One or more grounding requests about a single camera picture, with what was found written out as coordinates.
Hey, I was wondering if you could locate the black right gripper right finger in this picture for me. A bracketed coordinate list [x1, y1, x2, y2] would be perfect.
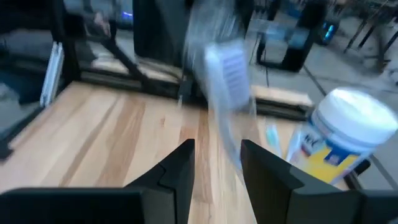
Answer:
[241, 139, 363, 224]

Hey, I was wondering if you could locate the blue toothbrush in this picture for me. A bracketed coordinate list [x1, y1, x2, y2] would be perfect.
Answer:
[183, 0, 259, 181]

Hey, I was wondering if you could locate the purple toothbrush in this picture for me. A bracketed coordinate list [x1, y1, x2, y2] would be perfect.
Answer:
[285, 124, 303, 162]

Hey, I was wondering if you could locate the white printed booklet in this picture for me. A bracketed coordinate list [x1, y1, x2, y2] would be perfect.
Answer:
[39, 42, 65, 107]

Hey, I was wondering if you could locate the yellow disinfecting wipes canister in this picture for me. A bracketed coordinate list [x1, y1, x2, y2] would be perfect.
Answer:
[285, 86, 398, 187]

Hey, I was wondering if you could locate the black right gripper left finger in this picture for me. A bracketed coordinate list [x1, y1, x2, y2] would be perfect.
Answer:
[124, 139, 196, 224]

